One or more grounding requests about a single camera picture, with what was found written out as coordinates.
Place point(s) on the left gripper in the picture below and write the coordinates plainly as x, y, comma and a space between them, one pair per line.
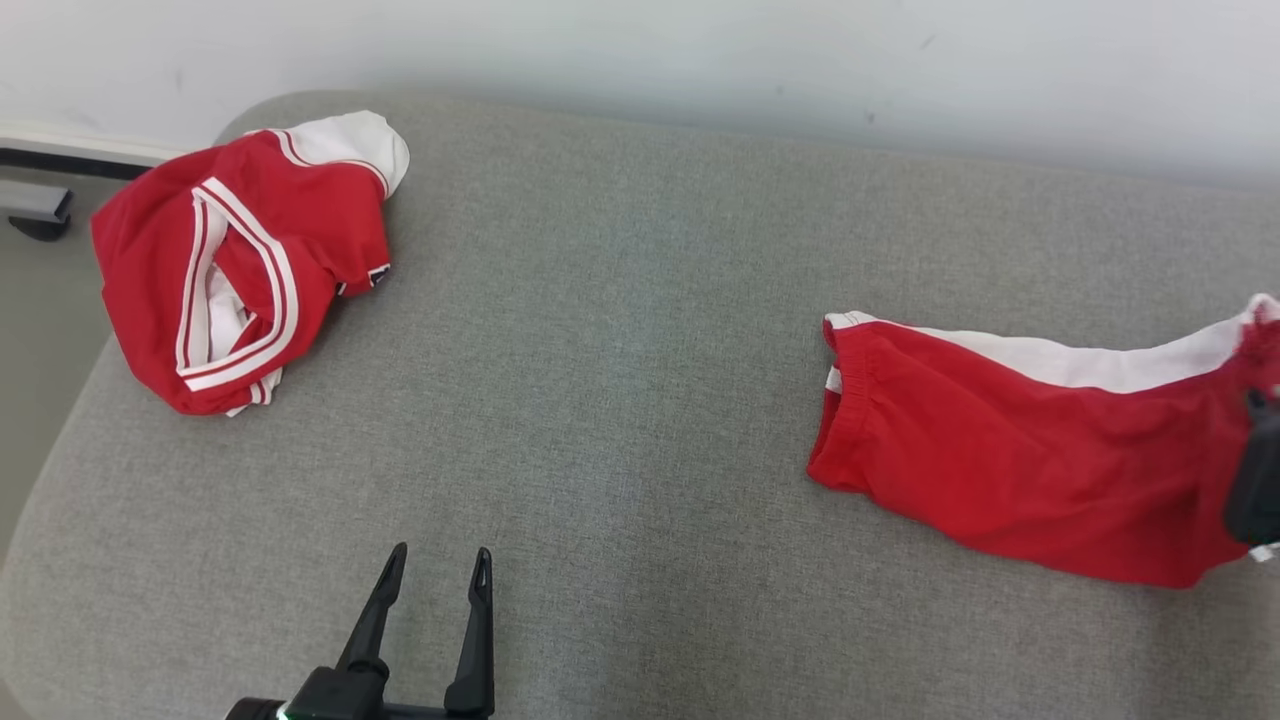
340, 700

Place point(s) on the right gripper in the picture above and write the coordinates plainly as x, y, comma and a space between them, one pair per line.
1258, 490

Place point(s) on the red shorts with white stripe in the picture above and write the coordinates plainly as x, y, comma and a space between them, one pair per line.
1000, 450

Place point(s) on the red jersey with white trim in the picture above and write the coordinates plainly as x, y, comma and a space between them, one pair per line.
150, 260

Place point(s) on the grey metal furniture foot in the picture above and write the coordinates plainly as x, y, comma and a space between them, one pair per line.
35, 205

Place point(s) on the white and black baseboard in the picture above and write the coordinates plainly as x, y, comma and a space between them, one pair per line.
80, 148

